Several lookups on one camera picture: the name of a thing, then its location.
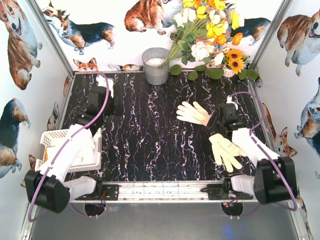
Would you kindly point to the green moss stone far left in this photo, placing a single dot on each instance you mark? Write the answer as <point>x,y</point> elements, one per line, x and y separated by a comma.
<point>175,70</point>

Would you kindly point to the aluminium front rail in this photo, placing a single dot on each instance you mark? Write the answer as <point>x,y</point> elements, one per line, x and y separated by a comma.
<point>162,192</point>

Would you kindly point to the sunflower bunch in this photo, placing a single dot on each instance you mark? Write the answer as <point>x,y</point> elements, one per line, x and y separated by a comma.
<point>235,60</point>

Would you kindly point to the aluminium frame post left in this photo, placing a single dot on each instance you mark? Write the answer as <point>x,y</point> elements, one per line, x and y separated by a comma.
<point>49,34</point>

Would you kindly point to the artificial flower bouquet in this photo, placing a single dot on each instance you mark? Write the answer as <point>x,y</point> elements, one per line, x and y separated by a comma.
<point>203,28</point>

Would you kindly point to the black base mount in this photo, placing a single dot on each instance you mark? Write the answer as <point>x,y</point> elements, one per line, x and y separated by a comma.
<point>224,190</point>
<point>102,191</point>

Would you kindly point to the cream glove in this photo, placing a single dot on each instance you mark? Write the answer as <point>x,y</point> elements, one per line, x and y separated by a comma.
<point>225,152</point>
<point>192,113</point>

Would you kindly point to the aluminium frame rail right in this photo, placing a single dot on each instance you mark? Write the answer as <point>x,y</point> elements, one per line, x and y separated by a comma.
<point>263,131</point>

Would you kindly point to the white plastic storage basket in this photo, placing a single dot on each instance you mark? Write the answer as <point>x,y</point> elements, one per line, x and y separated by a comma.
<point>55,138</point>

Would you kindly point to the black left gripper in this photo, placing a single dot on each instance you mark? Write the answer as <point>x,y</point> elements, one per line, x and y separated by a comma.
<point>116,104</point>

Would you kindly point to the white glove orange cuff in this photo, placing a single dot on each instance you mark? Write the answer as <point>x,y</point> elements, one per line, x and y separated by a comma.
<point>87,154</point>

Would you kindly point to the white glove orange trim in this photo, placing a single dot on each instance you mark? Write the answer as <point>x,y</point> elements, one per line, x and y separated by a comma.
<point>50,153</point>

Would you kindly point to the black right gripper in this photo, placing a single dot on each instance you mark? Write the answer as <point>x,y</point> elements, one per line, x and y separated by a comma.
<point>215,120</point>

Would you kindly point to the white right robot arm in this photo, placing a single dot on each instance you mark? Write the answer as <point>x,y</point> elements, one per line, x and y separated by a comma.
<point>274,180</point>

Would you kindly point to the large green moss stone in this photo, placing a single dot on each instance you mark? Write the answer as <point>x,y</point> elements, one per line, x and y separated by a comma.
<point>214,73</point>

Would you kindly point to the aluminium frame post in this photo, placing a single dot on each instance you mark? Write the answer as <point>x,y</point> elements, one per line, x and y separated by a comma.
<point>279,15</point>
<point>49,34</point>

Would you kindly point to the white sunflower pot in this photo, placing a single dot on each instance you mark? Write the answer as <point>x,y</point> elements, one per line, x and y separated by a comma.
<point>228,73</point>

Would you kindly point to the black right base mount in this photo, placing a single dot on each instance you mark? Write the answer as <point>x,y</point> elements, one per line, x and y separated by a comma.
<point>224,190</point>

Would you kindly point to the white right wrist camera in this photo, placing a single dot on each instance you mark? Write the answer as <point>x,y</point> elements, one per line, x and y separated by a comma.
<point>229,100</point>

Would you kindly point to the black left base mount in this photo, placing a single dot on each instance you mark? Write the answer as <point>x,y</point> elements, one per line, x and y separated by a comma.
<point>102,191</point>

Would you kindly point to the green moss stone right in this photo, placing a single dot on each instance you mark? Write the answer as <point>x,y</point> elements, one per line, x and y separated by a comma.
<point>252,74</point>

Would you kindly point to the grey metal bucket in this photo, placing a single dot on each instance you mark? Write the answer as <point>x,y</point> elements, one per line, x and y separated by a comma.
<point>156,68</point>

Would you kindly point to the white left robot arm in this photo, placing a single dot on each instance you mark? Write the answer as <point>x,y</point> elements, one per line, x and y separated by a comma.
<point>47,187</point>

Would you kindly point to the aluminium frame post right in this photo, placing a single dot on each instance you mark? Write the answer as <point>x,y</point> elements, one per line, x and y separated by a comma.
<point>279,15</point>

